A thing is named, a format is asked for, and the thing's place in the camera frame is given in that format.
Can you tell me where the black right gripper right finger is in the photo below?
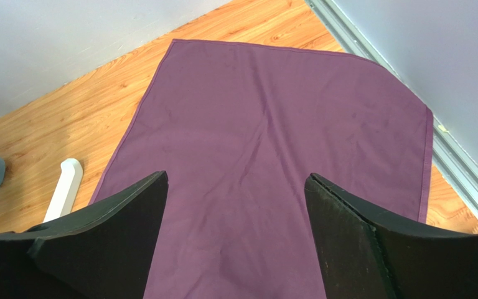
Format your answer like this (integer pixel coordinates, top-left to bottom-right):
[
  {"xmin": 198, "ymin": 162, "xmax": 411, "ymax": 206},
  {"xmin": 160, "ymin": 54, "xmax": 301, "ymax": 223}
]
[{"xmin": 304, "ymin": 173, "xmax": 478, "ymax": 298}]

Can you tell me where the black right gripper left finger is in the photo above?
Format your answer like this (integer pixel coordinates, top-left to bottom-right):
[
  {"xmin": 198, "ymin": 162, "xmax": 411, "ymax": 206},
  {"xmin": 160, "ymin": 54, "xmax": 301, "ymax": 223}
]
[{"xmin": 0, "ymin": 171, "xmax": 169, "ymax": 298}]

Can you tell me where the white clothes rack stand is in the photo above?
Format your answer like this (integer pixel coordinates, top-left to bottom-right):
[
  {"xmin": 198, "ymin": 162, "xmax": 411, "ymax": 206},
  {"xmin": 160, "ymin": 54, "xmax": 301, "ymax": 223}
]
[{"xmin": 43, "ymin": 158, "xmax": 83, "ymax": 223}]

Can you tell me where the aluminium frame rail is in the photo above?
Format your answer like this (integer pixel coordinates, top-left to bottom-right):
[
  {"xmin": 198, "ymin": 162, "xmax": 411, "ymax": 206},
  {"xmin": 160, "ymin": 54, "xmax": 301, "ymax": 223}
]
[{"xmin": 304, "ymin": 0, "xmax": 478, "ymax": 234}]

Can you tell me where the purple cloth napkin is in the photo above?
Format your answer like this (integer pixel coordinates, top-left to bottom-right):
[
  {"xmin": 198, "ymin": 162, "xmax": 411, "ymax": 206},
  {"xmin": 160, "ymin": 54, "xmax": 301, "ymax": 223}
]
[{"xmin": 88, "ymin": 39, "xmax": 434, "ymax": 299}]

